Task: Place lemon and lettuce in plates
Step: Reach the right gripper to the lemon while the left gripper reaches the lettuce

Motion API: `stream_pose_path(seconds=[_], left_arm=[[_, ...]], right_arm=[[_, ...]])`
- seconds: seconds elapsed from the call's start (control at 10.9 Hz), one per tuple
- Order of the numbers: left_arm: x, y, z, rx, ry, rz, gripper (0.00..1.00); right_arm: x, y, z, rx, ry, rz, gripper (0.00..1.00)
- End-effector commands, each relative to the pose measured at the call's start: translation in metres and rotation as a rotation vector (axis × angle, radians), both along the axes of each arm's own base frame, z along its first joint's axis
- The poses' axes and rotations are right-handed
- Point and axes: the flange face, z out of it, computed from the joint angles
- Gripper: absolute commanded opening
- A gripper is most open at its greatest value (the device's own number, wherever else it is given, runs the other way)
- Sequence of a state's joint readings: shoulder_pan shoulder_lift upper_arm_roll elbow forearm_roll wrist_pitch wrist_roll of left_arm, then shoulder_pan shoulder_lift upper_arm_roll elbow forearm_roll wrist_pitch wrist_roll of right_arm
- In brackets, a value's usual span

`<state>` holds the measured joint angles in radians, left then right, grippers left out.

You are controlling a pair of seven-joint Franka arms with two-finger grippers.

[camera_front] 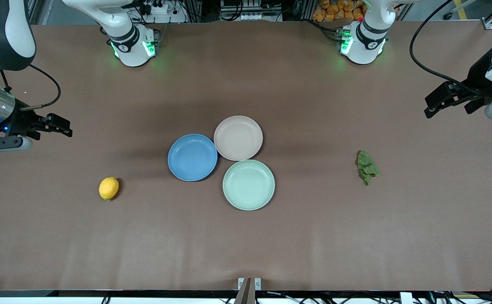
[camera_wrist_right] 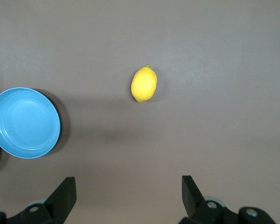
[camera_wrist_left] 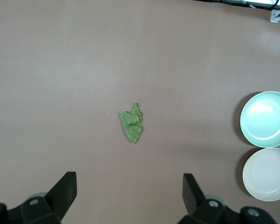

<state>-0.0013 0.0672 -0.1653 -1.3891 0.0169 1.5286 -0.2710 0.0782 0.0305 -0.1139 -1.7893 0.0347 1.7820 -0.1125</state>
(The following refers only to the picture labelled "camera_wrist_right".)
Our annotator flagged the blue plate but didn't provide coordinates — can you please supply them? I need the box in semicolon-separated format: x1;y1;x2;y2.
0;87;61;160

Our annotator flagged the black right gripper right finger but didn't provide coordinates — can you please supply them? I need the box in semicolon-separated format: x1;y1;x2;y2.
179;175;277;224

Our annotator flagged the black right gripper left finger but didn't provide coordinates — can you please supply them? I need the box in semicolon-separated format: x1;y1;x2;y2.
0;176;77;224

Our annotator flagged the yellow lemon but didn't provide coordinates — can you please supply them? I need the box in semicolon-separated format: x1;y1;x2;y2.
130;64;158;103

